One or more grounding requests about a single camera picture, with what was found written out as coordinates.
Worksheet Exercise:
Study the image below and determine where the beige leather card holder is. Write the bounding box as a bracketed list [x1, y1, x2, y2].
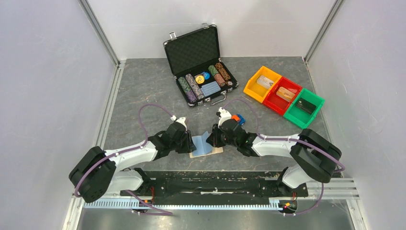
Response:
[190, 136, 224, 159]

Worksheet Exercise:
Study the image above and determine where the black card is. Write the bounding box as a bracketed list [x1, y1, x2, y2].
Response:
[295, 98, 317, 115]

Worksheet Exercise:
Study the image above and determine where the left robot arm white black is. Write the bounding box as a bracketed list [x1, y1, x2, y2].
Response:
[68, 117, 196, 203]

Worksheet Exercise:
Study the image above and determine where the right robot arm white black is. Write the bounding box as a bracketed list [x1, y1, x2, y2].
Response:
[206, 119, 344, 196]

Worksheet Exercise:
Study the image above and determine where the white card in yellow bin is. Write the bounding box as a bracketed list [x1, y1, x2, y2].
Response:
[256, 75, 274, 90]

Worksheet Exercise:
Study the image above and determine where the orange card in red bin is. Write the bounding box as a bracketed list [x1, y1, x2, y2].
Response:
[276, 87, 295, 102]

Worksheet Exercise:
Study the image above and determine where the orange blue toy car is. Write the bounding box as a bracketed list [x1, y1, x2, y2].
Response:
[231, 114, 246, 126]

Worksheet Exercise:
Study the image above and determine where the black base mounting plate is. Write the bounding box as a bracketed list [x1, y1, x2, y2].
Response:
[132, 171, 308, 206]

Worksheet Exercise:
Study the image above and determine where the yellow plastic bin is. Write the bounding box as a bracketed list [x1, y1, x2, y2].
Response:
[243, 66, 282, 103]

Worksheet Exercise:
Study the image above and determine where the red plastic bin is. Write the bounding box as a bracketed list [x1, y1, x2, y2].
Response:
[262, 77, 303, 116]

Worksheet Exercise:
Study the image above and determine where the black poker chip case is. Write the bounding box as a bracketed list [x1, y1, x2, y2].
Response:
[163, 23, 239, 107]

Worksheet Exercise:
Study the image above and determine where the green plastic bin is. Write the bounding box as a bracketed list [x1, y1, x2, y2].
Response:
[283, 88, 325, 129]

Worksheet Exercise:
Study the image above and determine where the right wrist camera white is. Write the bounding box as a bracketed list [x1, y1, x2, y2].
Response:
[216, 107, 232, 127]

